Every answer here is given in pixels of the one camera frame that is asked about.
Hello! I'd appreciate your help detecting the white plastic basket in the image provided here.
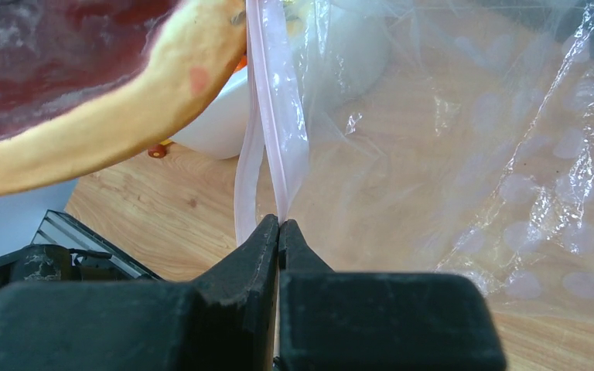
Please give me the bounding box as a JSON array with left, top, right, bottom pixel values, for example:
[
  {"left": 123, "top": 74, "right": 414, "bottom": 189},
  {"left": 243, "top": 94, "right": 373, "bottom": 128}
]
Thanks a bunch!
[{"left": 171, "top": 67, "right": 251, "bottom": 159}]

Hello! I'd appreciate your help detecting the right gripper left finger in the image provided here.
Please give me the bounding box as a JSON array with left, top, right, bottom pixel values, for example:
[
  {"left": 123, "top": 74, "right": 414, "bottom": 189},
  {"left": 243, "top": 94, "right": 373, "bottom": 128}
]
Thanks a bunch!
[{"left": 0, "top": 215, "right": 280, "bottom": 370}]

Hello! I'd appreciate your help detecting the clear zip top bag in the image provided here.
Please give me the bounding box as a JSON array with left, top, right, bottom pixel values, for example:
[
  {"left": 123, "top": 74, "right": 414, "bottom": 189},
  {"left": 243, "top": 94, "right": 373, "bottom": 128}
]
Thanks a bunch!
[{"left": 234, "top": 1, "right": 594, "bottom": 320}]

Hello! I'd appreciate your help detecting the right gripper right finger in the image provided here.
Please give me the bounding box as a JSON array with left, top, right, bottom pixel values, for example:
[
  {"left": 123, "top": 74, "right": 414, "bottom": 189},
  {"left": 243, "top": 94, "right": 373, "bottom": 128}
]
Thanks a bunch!
[{"left": 278, "top": 220, "right": 507, "bottom": 370}]

